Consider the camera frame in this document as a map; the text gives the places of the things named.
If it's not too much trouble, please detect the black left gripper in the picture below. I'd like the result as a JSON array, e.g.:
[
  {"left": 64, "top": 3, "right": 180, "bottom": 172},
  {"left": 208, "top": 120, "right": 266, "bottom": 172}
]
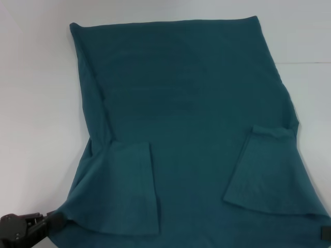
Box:
[{"left": 0, "top": 210, "right": 65, "bottom": 248}]

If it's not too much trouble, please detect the blue teal shirt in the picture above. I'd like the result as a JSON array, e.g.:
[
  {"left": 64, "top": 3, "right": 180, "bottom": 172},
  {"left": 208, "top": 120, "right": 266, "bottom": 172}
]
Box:
[{"left": 48, "top": 15, "right": 331, "bottom": 248}]

